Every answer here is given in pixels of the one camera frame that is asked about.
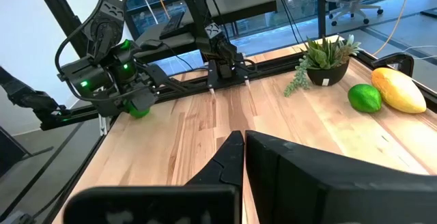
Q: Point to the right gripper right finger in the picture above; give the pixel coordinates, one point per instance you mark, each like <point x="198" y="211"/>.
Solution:
<point x="324" y="193"/>

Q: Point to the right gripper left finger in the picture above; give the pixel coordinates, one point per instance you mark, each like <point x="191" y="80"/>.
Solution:
<point x="225" y="172"/>

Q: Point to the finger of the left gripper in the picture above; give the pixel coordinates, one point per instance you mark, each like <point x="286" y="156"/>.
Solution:
<point x="112" y="107"/>
<point x="145" y="97"/>

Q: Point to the green round fruit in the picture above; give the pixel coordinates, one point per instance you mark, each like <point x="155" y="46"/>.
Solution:
<point x="138" y="112"/>

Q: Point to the small green lime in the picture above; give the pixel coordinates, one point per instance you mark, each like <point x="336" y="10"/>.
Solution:
<point x="364" y="98"/>

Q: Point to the black keyboard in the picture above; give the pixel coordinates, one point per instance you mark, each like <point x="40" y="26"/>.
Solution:
<point x="172" y="24"/>

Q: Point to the black vertical pillar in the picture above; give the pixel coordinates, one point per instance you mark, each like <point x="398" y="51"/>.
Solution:
<point x="58" y="9"/>

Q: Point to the potted succulent plant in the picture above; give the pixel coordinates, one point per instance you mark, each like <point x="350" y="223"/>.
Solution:
<point x="327" y="75"/>

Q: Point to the yellow mango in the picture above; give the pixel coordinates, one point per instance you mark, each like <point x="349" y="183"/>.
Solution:
<point x="399" y="91"/>

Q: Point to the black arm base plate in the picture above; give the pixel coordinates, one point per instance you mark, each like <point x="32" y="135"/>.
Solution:
<point x="213" y="77"/>

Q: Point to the window with black frame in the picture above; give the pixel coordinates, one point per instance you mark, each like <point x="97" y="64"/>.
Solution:
<point x="300" y="5"/>

